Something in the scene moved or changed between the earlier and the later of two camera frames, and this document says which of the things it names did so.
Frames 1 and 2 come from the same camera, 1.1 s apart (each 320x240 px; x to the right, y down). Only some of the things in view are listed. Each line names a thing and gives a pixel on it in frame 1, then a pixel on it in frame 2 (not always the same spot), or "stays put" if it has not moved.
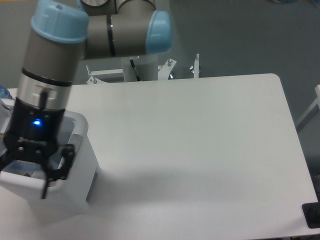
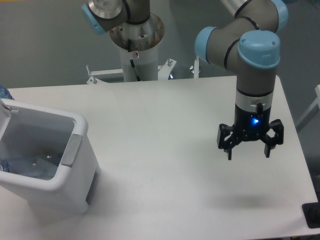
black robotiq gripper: x=34 y=132 → x=250 y=126
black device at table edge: x=311 y=213 stays put
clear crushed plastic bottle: x=27 y=168 stays put
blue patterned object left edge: x=4 y=93 stays put
